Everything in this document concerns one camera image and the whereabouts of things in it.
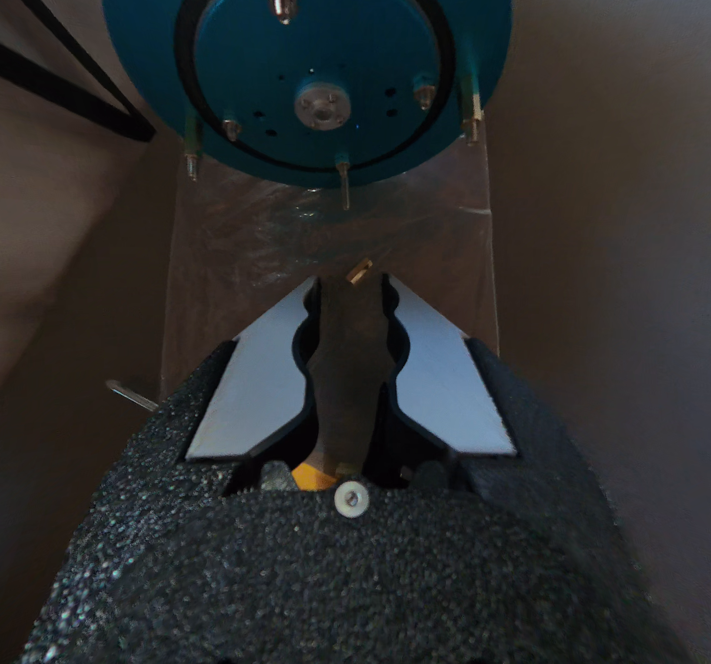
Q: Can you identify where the clear plastic bag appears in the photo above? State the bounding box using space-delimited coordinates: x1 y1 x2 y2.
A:
158 120 501 398

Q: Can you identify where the blue metal turntable base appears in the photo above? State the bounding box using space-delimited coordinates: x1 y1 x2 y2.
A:
100 0 512 190

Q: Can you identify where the yellow handled screwdriver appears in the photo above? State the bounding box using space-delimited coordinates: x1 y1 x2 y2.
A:
106 380 337 491

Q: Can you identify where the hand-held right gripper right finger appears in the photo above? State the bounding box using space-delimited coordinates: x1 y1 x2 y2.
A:
380 274 517 459

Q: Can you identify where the person's torso in pale shirt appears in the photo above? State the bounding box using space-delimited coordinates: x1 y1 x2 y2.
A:
0 0 184 187

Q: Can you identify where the grey desk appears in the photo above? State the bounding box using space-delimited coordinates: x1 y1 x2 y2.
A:
0 120 711 664

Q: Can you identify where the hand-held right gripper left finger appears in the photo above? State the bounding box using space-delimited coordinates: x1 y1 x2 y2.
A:
185 276 323 462

